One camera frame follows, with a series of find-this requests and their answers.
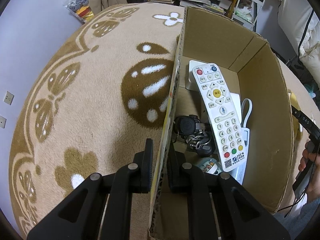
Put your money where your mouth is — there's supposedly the yellow round disc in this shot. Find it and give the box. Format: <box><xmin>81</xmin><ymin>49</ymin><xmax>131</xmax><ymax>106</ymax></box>
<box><xmin>288</xmin><ymin>89</ymin><xmax>303</xmax><ymax>141</ymax></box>

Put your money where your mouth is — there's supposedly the white power bank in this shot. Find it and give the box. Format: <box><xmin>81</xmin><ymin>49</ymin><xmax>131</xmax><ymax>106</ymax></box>
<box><xmin>185</xmin><ymin>60</ymin><xmax>201</xmax><ymax>91</ymax></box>

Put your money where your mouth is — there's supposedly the white remote control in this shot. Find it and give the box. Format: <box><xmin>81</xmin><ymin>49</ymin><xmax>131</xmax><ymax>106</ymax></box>
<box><xmin>189</xmin><ymin>60</ymin><xmax>247</xmax><ymax>172</ymax></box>

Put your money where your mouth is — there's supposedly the black key bunch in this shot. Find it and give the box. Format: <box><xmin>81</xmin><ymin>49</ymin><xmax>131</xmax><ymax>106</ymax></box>
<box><xmin>174</xmin><ymin>115</ymin><xmax>216</xmax><ymax>158</ymax></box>

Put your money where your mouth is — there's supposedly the white rolling cart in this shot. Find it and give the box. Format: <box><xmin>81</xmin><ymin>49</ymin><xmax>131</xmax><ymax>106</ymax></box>
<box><xmin>232</xmin><ymin>0</ymin><xmax>265</xmax><ymax>31</ymax></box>

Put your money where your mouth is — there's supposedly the cardboard box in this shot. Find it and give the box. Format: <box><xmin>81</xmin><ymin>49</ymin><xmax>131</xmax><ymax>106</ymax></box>
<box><xmin>149</xmin><ymin>7</ymin><xmax>294</xmax><ymax>239</ymax></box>

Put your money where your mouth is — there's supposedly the cream padded chair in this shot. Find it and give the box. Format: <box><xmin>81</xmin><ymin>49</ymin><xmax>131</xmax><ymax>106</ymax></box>
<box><xmin>278</xmin><ymin>0</ymin><xmax>319</xmax><ymax>79</ymax></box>

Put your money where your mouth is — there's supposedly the round cartoon tin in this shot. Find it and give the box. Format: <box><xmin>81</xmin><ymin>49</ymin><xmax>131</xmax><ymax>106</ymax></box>
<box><xmin>195</xmin><ymin>157</ymin><xmax>222</xmax><ymax>176</ymax></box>

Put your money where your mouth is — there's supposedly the beige patterned blanket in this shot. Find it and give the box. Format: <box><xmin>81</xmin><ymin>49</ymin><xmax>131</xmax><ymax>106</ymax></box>
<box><xmin>9</xmin><ymin>3</ymin><xmax>319</xmax><ymax>239</ymax></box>

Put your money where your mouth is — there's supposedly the plush toy bag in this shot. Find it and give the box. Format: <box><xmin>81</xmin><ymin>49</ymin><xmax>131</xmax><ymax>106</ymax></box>
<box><xmin>64</xmin><ymin>0</ymin><xmax>94</xmax><ymax>23</ymax></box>

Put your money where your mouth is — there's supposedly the person's right hand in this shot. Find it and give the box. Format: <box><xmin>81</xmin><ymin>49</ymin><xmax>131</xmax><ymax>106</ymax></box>
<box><xmin>298</xmin><ymin>141</ymin><xmax>320</xmax><ymax>196</ymax></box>

